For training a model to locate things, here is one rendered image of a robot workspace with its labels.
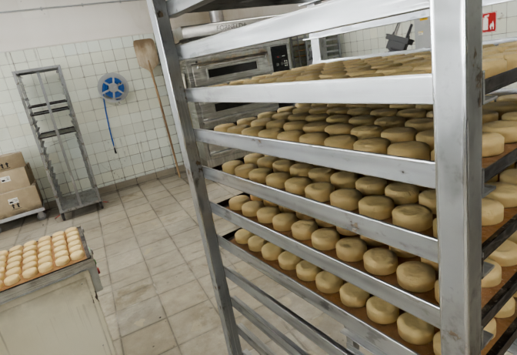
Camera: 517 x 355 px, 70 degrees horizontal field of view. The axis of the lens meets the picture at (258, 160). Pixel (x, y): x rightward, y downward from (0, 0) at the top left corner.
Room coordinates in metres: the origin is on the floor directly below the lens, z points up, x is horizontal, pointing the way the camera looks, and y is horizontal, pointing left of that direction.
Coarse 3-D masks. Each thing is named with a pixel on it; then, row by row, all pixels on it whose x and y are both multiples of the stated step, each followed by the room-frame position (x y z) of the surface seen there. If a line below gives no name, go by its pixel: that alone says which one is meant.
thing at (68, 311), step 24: (48, 288) 1.29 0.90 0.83; (72, 288) 1.32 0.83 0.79; (0, 312) 1.20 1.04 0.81; (24, 312) 1.24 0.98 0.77; (48, 312) 1.27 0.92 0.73; (72, 312) 1.31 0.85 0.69; (96, 312) 1.35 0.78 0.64; (0, 336) 1.19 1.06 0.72; (24, 336) 1.22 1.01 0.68; (48, 336) 1.26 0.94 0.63; (72, 336) 1.30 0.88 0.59; (96, 336) 1.34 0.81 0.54
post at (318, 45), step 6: (312, 42) 1.08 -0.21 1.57; (318, 42) 1.06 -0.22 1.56; (324, 42) 1.07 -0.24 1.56; (312, 48) 1.08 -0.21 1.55; (318, 48) 1.06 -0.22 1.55; (324, 48) 1.07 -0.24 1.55; (312, 54) 1.08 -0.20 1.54; (318, 54) 1.06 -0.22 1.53; (324, 54) 1.07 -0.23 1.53; (318, 60) 1.07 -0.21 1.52; (348, 342) 1.08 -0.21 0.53; (354, 342) 1.06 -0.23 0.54
